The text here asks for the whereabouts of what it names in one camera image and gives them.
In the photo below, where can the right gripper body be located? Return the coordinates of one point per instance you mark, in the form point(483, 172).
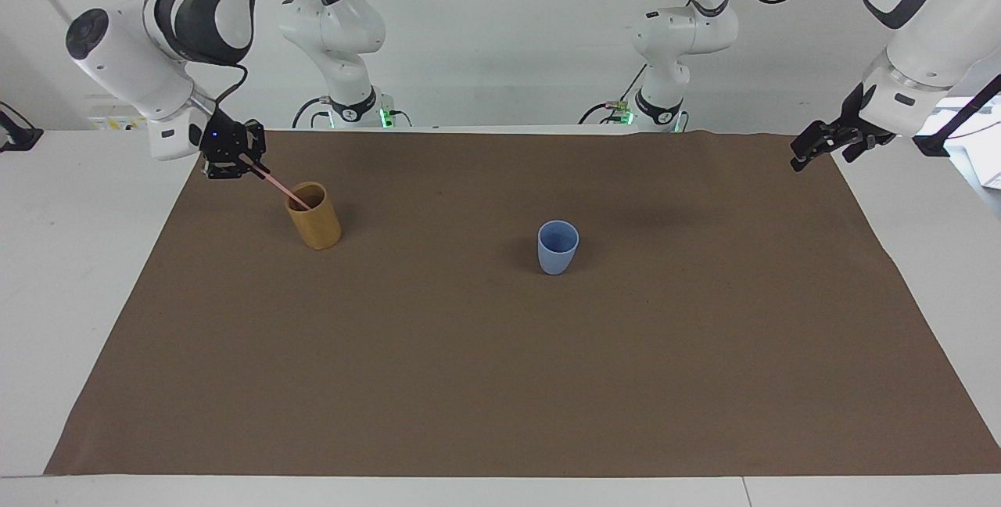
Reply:
point(221, 139)

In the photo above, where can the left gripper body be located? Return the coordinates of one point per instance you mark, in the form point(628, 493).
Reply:
point(858, 120)

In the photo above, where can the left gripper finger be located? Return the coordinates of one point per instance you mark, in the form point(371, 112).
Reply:
point(860, 147)
point(812, 143)

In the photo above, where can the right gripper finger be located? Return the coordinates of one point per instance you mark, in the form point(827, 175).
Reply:
point(256, 139)
point(228, 172)

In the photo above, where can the pink chopstick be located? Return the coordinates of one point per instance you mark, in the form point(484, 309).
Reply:
point(283, 188)

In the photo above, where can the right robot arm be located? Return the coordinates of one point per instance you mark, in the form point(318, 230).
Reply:
point(133, 53)

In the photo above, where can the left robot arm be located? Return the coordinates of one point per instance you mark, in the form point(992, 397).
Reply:
point(931, 30)

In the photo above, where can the yellow-brown bamboo cup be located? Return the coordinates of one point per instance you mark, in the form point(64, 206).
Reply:
point(314, 225)

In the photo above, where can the blue cup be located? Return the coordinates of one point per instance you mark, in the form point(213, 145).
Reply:
point(557, 253)

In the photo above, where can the black stand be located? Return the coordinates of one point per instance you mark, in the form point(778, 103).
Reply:
point(950, 131)
point(17, 135)

